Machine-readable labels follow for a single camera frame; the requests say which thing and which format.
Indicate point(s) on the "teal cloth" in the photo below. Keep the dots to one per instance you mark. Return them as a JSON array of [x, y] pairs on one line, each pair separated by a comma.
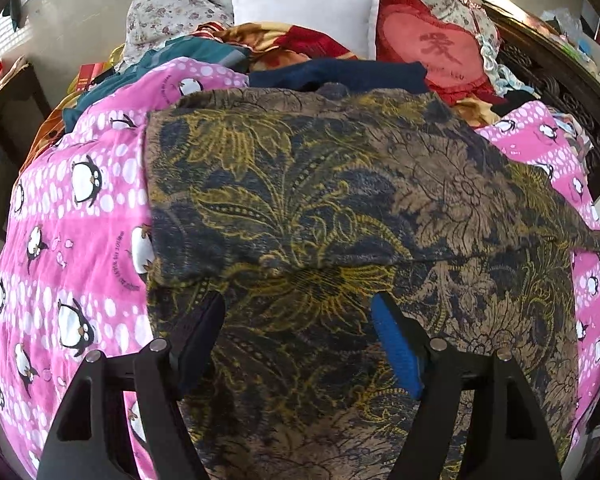
[[180, 57]]

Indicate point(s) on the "dark wooden side table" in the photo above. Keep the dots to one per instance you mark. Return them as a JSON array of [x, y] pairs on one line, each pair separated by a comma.
[[5, 130]]

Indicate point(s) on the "floral print quilt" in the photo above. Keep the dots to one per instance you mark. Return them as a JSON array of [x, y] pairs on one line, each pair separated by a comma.
[[180, 5]]

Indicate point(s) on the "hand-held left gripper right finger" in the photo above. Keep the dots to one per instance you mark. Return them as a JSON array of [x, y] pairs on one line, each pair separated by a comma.
[[397, 347]]

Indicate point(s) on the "dark carved wooden headboard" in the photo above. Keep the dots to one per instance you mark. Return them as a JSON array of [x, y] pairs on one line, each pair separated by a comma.
[[555, 75]]

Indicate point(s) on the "pink penguin print blanket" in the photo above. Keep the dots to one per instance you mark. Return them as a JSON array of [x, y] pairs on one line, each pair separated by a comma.
[[70, 240]]

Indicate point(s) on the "white square pillow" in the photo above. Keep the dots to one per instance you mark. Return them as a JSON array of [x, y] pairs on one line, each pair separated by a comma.
[[305, 7]]

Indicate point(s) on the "navy blue cloth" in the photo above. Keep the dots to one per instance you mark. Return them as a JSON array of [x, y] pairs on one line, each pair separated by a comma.
[[340, 75]]

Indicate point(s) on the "brown floral patterned garment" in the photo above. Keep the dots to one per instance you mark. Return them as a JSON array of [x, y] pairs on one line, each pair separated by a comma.
[[330, 210]]

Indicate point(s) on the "red heart-shaped cushion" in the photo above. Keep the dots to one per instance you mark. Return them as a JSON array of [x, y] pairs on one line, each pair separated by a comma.
[[432, 45]]

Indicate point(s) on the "red and yellow blanket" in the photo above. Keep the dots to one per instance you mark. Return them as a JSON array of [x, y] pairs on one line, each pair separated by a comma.
[[290, 40]]

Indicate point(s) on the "red box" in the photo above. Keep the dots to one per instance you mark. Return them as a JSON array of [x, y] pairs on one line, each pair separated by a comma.
[[91, 76]]

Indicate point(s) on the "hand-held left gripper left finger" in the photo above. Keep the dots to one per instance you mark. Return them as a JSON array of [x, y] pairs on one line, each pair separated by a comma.
[[200, 332]]

